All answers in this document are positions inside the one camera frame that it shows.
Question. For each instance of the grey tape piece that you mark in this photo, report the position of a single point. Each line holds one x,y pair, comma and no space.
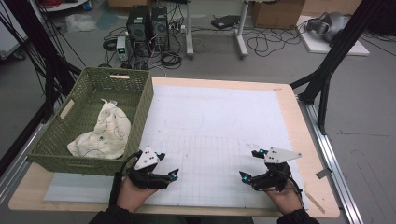
323,173

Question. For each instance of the grey robot head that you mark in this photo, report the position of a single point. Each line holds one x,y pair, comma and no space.
333,25

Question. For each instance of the person's left hand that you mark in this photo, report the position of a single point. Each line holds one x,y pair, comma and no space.
134,196

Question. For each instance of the large cardboard box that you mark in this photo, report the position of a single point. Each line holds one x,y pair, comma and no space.
277,15

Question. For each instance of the white cabinet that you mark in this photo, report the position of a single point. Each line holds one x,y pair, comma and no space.
9,40

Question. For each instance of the teal floor sheet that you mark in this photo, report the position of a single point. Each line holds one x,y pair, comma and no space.
107,20

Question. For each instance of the black computer tower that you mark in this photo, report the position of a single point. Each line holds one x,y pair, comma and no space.
138,31
160,29

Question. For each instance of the thin wooden stick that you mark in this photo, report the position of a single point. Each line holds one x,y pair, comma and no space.
315,202

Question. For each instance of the white floor board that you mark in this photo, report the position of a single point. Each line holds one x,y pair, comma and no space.
314,46

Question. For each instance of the white grid mat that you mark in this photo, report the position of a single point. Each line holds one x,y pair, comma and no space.
211,124

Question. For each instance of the aluminium rail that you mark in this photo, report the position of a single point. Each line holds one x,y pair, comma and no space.
336,174
18,161

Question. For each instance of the green woven basket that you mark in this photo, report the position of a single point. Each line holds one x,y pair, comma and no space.
90,105

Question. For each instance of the grey bench power supply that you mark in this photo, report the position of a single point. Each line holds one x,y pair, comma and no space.
122,48

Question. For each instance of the white desk leg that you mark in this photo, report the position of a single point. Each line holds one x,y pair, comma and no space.
242,34
189,31

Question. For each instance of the cream printed cloth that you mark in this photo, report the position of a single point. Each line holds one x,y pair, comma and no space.
109,133

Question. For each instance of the black flat case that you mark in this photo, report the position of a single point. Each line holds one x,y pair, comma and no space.
225,21

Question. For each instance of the person's right hand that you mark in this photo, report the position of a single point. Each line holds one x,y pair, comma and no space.
288,200

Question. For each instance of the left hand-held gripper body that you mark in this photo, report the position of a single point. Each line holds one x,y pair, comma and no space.
146,160

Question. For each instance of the white round tabletop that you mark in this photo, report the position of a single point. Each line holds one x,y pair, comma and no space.
70,5

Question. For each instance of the clear plastic bag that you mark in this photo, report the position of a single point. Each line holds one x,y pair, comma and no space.
81,22

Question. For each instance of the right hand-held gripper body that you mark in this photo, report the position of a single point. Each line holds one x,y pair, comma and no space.
274,179

